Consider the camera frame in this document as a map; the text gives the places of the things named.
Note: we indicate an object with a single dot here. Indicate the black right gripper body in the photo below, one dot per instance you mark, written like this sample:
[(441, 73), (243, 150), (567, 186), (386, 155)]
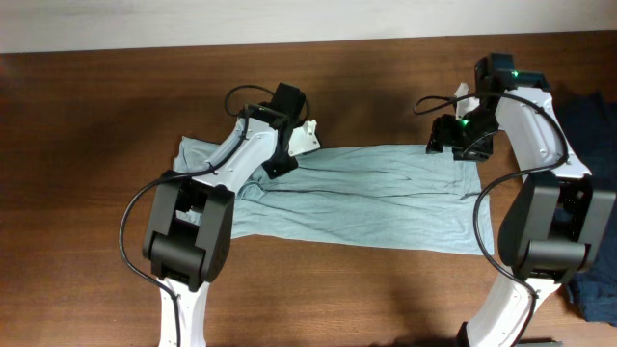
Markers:
[(467, 136)]

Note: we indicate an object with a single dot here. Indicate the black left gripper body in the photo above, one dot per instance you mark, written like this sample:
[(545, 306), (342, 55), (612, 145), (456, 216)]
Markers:
[(278, 162)]

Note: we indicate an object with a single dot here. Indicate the light teal t-shirt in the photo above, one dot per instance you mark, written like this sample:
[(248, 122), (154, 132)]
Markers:
[(388, 196)]

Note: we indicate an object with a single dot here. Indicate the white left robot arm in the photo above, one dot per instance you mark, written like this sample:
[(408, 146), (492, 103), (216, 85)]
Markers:
[(188, 235)]

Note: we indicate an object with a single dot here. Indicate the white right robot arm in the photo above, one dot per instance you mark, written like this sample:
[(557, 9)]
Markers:
[(556, 222)]

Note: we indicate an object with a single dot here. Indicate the dark blue folded garment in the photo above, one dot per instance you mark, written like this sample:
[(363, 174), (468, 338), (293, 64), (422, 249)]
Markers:
[(589, 123)]

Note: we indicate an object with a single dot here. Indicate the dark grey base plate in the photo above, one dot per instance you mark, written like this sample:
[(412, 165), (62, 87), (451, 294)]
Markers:
[(540, 344)]

